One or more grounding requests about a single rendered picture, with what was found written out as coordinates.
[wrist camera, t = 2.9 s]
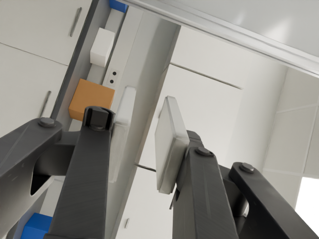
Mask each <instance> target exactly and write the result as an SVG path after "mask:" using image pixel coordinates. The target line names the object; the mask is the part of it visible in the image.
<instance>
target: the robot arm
mask: <svg viewBox="0 0 319 239"><path fill-rule="evenodd" d="M135 95H136V89H135V87H133V86H129V85H127V87H125V88H124V91H123V94H122V97H121V100H120V103H119V106H118V109H117V112H116V113H114V112H113V111H112V110H110V109H108V108H104V107H100V106H88V107H86V108H85V111H84V117H83V122H82V126H81V129H80V131H63V124H62V123H61V122H59V121H57V120H55V119H51V118H47V117H41V118H35V119H32V120H30V121H29V122H27V123H25V124H23V125H22V126H20V127H18V128H16V129H15V130H13V131H11V132H10V133H8V134H6V135H4V136H2V137H1V138H0V239H2V238H3V237H4V236H5V235H6V234H7V233H8V232H9V230H10V229H11V228H12V227H13V226H14V225H15V224H16V223H17V221H18V220H19V219H20V218H21V217H22V216H23V215H24V214H25V212H26V211H27V210H28V209H29V208H30V207H31V206H32V205H33V203H34V202H35V201H36V200H37V199H38V198H39V197H40V196H41V194H42V193H43V192H44V191H45V190H46V189H47V188H48V187H49V186H50V185H51V184H52V182H53V180H54V178H55V176H66V177H65V180H64V183H63V186H62V189H61V193H60V196H59V198H58V202H57V205H56V208H55V212H54V215H53V218H52V221H51V224H50V227H49V230H48V233H45V235H44V237H43V239H104V237H105V222H106V207H107V192H108V182H110V183H113V182H114V181H116V180H117V176H118V172H119V168H120V165H121V161H122V156H123V152H124V148H125V144H126V140H127V136H128V133H129V129H130V124H131V117H132V112H133V106H134V101H135ZM155 157H156V178H157V190H158V191H159V193H163V194H168V195H170V193H173V190H174V187H175V184H176V185H177V187H176V190H175V193H174V196H173V199H172V202H171V205H170V208H169V209H170V210H171V209H172V207H173V225H172V239H319V236H318V235H317V234H316V233H315V232H314V231H313V229H312V228H311V227H310V226H309V225H308V224H307V223H306V222H305V221H304V220H303V218H302V217H301V216H300V215H299V214H298V213H297V212H296V211H295V210H294V209H293V208H292V207H291V206H290V205H289V203H288V202H287V201H286V200H285V199H284V198H283V197H282V196H281V195H280V194H279V192H278V191H277V190H276V189H275V188H274V187H273V186H272V185H271V184H270V183H269V181H268V180H267V179H266V178H265V177H264V176H263V175H262V174H261V173H260V172H259V171H258V170H257V169H256V168H254V167H253V166H252V165H250V164H248V163H243V162H233V164H232V167H231V169H230V168H227V167H225V166H222V165H220V164H218V162H217V158H216V156H215V154H214V153H213V152H211V151H210V150H208V149H206V148H205V147H204V145H203V142H202V141H201V138H200V136H199V135H198V134H197V133H196V132H194V131H190V130H186V128H185V125H184V122H183V119H182V116H181V113H180V110H179V107H178V103H177V100H176V98H175V97H172V96H168V95H167V97H165V99H164V103H163V106H162V109H161V113H160V116H159V121H158V124H157V127H156V131H155ZM248 205H249V212H248V214H247V215H246V213H245V211H246V208H247V206H248Z"/></svg>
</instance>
